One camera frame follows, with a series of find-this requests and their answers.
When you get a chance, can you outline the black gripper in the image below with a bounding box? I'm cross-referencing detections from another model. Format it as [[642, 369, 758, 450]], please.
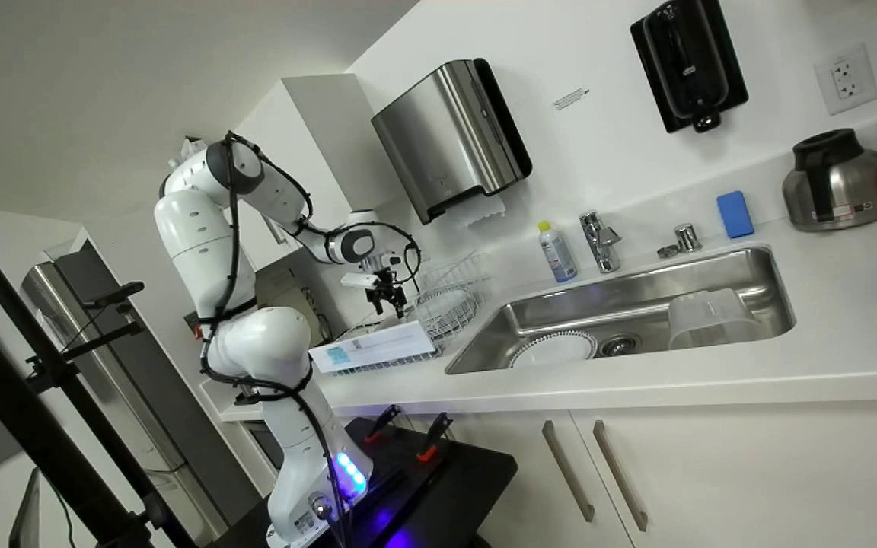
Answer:
[[362, 256, 410, 320]]

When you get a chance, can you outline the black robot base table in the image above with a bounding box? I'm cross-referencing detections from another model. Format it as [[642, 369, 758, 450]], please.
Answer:
[[207, 413, 522, 548]]

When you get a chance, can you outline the white dish rack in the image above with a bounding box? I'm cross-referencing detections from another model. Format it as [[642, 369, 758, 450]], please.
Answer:
[[309, 249, 493, 379]]

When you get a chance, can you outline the dish soap bottle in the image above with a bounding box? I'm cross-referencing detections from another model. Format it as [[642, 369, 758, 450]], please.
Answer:
[[533, 219, 581, 287]]

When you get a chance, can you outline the stainless steel sink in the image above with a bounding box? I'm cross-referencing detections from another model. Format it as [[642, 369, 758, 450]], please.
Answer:
[[444, 244, 797, 379]]

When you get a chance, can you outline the sink drain strainer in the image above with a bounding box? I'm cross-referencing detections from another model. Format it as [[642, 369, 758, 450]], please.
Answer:
[[601, 336, 641, 359]]

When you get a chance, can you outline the black red clamp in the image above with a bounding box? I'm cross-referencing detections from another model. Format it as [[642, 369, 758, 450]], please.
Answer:
[[360, 403, 403, 450], [413, 407, 454, 468]]

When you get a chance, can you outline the steel paper towel dispenser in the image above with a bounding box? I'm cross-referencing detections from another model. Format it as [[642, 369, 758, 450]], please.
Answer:
[[370, 55, 537, 228]]

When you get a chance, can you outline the white cabinet door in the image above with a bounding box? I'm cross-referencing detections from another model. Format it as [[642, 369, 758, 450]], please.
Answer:
[[571, 398, 877, 548], [434, 407, 638, 548]]

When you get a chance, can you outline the stainless steel refrigerator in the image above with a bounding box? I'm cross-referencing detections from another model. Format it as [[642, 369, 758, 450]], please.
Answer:
[[17, 240, 264, 531]]

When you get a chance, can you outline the clear plastic container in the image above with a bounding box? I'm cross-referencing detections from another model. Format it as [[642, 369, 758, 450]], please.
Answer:
[[664, 287, 774, 350]]

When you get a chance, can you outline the blue sponge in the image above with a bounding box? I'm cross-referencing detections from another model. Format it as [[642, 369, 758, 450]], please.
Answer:
[[712, 188, 758, 244]]

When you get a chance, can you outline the black soap dispenser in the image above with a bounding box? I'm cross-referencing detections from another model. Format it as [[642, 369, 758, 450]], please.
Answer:
[[626, 0, 753, 137]]

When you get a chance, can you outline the steel coffee carafe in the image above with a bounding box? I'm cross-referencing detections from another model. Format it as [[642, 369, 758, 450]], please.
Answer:
[[780, 128, 877, 234]]

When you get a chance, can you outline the white wall cabinet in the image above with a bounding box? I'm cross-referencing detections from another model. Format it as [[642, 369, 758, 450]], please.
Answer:
[[207, 69, 403, 300]]

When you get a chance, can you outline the metal cabinet handle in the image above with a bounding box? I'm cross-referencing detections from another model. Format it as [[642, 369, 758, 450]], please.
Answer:
[[592, 418, 653, 537], [538, 418, 598, 527]]

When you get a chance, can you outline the black camera stand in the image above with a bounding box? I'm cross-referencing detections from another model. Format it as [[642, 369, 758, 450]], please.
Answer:
[[0, 259, 197, 548]]

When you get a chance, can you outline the white wall outlet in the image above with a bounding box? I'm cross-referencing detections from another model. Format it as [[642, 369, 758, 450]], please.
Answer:
[[813, 40, 877, 118]]

